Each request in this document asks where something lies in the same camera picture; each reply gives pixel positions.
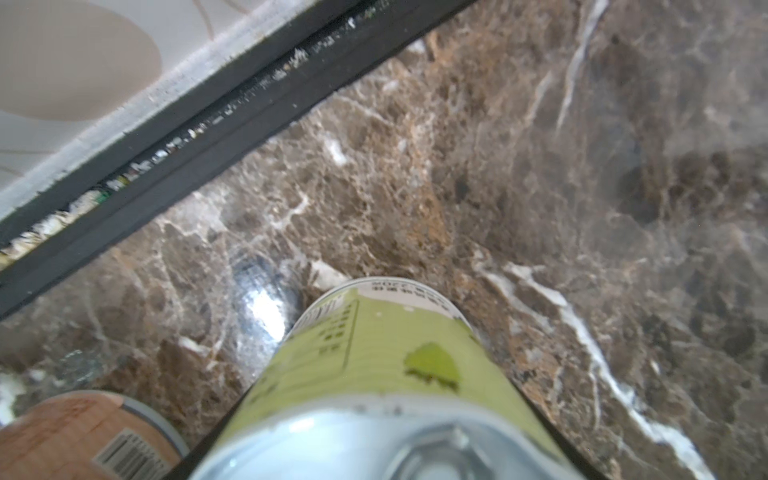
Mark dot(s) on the orange can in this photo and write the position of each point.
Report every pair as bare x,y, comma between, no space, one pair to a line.
90,434

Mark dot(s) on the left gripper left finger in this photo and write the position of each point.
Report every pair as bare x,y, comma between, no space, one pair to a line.
185,469

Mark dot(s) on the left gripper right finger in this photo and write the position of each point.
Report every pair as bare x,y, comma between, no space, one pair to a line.
576,458

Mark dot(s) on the green can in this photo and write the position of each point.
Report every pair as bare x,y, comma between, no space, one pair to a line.
383,378

